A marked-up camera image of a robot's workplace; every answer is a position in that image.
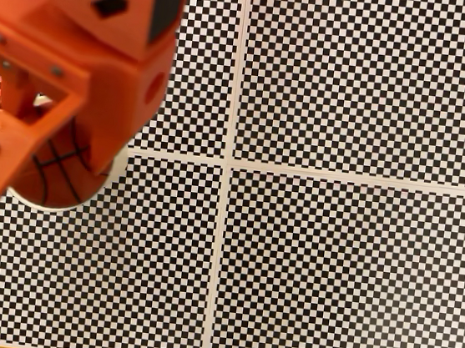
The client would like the cream paper cup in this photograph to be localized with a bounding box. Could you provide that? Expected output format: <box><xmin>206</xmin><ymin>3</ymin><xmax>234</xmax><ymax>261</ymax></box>
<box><xmin>4</xmin><ymin>91</ymin><xmax>135</xmax><ymax>219</ymax></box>

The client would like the small orange basketball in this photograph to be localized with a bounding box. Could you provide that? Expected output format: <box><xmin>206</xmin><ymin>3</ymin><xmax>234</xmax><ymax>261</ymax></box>
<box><xmin>13</xmin><ymin>111</ymin><xmax>117</xmax><ymax>214</ymax></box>

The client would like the black white checkerboard paper sheet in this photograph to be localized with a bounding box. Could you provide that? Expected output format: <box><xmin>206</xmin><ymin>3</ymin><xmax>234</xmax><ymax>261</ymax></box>
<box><xmin>207</xmin><ymin>165</ymin><xmax>465</xmax><ymax>348</ymax></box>
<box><xmin>228</xmin><ymin>0</ymin><xmax>465</xmax><ymax>193</ymax></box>
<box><xmin>0</xmin><ymin>138</ymin><xmax>227</xmax><ymax>348</ymax></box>
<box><xmin>0</xmin><ymin>0</ymin><xmax>245</xmax><ymax>164</ymax></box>

